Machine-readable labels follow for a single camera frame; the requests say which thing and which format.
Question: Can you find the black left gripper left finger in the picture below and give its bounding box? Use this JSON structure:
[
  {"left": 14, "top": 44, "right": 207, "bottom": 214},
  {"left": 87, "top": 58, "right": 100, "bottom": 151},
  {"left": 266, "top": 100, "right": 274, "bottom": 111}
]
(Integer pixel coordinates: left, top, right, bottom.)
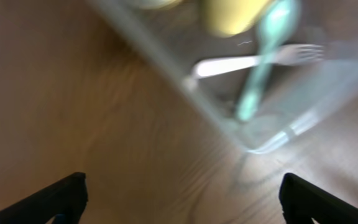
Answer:
[{"left": 0, "top": 172, "right": 88, "bottom": 224}]

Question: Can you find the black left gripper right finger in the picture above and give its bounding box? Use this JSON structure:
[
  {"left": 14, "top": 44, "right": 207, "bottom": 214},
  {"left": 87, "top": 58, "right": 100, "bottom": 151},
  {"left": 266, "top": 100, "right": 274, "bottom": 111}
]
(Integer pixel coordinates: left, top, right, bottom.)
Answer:
[{"left": 278, "top": 173, "right": 358, "bottom": 224}]

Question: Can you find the white plastic fork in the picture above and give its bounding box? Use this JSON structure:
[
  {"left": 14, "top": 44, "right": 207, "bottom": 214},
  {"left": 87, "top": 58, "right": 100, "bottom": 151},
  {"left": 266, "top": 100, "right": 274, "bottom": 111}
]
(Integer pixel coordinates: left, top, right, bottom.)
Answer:
[{"left": 191, "top": 44, "right": 324, "bottom": 80}]

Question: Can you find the light blue plastic spoon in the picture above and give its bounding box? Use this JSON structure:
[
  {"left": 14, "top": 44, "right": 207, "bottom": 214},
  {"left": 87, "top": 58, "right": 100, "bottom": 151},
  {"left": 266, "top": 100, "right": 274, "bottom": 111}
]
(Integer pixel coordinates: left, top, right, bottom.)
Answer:
[{"left": 235, "top": 0, "right": 301, "bottom": 121}]

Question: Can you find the yellow plastic cup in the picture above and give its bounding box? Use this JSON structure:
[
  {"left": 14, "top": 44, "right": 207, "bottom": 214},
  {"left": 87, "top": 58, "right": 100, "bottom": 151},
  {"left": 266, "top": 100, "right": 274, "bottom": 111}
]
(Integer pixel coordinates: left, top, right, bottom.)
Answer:
[{"left": 201, "top": 0, "right": 273, "bottom": 37}]

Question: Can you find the clear plastic container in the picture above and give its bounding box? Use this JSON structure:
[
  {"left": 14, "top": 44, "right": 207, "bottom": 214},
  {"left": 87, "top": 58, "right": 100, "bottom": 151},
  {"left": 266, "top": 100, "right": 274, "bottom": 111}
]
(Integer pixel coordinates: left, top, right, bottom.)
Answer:
[{"left": 91, "top": 0, "right": 358, "bottom": 154}]

